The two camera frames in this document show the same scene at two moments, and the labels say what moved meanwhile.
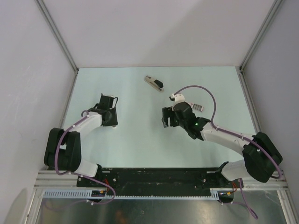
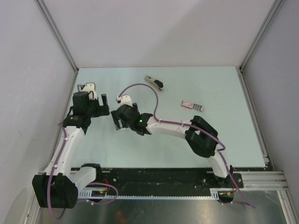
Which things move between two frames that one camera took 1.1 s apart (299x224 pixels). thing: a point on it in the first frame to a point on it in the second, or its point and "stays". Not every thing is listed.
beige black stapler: (158, 84) stays
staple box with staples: (196, 107) stays
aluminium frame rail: (275, 182) stays
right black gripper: (168, 112) to (116, 120)
